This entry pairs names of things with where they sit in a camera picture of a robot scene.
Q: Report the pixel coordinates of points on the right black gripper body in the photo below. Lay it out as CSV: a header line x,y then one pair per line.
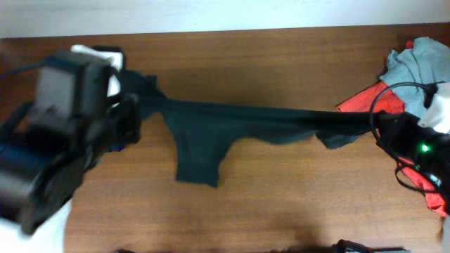
x,y
406,140

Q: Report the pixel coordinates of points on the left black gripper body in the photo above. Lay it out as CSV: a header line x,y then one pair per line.
x,y
124,126

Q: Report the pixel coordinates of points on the dark green black t-shirt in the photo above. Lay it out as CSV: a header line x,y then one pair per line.
x,y
204,132

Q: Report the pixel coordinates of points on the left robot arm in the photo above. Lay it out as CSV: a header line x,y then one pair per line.
x,y
79,111

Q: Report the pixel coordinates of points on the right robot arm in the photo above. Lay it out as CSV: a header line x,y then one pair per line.
x,y
420,149

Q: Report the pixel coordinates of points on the folded navy blue garment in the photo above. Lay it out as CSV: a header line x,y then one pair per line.
x,y
146,88

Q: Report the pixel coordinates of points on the red orange garment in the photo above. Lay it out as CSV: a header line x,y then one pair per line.
x,y
391,103

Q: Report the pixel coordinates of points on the light grey blue garment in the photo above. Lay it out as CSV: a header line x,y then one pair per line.
x,y
426,63

